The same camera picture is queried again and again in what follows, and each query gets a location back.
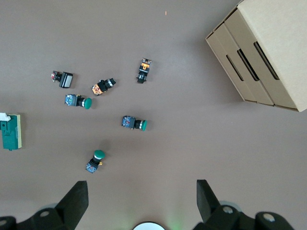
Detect green mushroom push button switch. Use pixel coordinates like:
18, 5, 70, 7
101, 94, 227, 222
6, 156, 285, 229
84, 149, 106, 174
121, 115, 148, 132
64, 93, 93, 110

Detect black selector switch orange block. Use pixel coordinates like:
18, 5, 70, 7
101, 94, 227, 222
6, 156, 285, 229
91, 77, 117, 97
136, 57, 153, 84

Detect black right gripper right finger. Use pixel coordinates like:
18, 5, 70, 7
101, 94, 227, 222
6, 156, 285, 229
193, 179, 295, 230

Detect brown cardboard slotted box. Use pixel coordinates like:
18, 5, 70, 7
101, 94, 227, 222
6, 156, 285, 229
205, 0, 307, 113

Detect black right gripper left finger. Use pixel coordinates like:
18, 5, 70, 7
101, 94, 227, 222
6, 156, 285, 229
0, 181, 89, 230

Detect square push button red contacts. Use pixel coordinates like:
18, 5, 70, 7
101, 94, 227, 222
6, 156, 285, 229
50, 70, 74, 89

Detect green load switch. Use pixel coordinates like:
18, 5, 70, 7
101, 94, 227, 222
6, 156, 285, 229
0, 112, 24, 151

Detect brown table cover sheet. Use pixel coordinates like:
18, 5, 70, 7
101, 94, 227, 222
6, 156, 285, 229
0, 0, 307, 230

